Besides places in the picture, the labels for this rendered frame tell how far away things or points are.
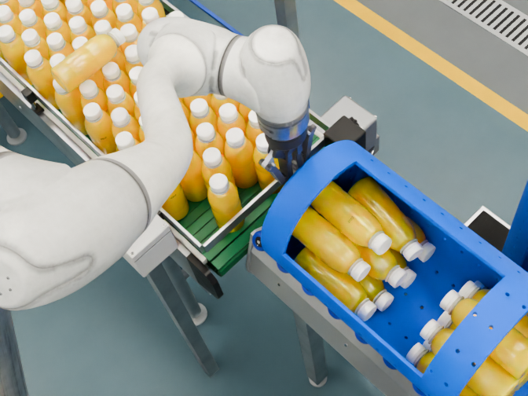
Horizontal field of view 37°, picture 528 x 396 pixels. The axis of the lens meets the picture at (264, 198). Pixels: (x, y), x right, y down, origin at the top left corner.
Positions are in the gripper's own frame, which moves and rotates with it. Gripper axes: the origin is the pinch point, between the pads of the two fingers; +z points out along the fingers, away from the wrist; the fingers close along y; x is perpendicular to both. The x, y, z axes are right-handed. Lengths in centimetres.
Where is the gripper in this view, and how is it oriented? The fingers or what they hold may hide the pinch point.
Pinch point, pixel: (293, 180)
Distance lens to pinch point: 152.3
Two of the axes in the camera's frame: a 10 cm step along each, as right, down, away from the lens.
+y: -7.1, 6.5, -2.7
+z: 1.1, 4.8, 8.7
